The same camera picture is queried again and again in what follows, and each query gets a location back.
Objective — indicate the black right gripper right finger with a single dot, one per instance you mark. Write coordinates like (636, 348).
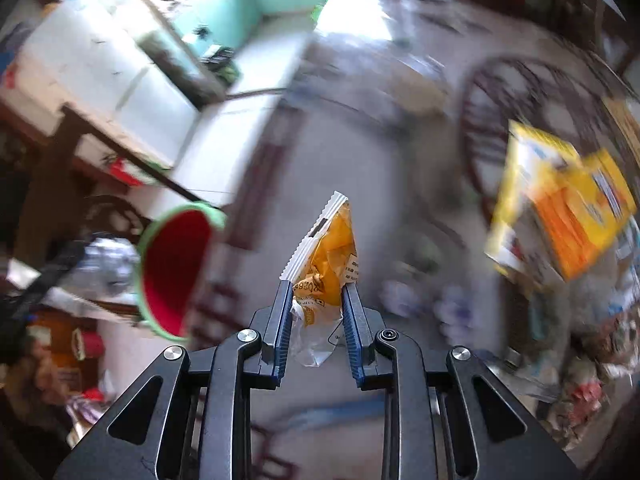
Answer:
(360, 325)

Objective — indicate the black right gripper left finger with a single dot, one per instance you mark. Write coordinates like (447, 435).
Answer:
(273, 324)

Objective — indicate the orange snack wrapper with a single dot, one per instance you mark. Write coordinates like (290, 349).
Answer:
(323, 263)

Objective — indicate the yellow iced tea carton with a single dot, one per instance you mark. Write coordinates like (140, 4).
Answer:
(557, 212)

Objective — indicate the red green-rimmed trash bin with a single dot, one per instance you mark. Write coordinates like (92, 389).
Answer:
(172, 252)

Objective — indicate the white refrigerator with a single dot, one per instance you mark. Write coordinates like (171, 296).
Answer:
(81, 57)

